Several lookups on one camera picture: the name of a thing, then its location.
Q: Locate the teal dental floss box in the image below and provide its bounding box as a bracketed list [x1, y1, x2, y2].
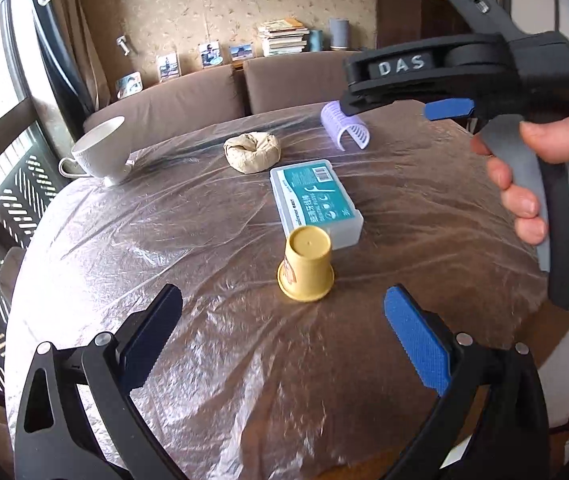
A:
[269, 159, 363, 250]

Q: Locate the person's right hand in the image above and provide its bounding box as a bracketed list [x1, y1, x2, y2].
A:
[471, 118, 569, 246]

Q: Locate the purple hair roller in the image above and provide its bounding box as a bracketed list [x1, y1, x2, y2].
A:
[320, 101, 371, 152]

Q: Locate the grey cylinder speaker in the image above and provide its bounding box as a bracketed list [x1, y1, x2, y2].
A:
[329, 18, 350, 51]

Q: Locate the teal cup on shelf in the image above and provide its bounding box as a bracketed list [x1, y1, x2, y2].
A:
[308, 29, 323, 52]

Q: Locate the dark wooden cabinet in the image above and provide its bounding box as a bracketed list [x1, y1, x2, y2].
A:
[375, 0, 471, 49]

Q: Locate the stack of books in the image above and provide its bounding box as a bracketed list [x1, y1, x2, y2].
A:
[257, 18, 309, 58]

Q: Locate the brown sofa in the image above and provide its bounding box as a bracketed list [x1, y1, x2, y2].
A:
[84, 51, 353, 151]

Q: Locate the yellow plastic cup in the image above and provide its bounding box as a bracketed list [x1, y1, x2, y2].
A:
[277, 226, 334, 302]

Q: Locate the grey chair back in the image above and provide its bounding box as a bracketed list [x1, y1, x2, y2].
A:
[0, 246, 25, 304]

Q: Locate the white ceramic teacup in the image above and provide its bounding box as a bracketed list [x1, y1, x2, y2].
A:
[58, 116, 132, 186]

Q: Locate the photo frame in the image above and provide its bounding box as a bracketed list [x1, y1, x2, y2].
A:
[229, 44, 254, 63]
[199, 41, 224, 68]
[115, 72, 143, 100]
[156, 51, 181, 82]

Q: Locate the leftmost photo frame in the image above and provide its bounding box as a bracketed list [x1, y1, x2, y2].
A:
[115, 72, 143, 100]

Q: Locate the chrome wall hook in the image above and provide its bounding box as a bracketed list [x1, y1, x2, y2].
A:
[116, 35, 132, 56]

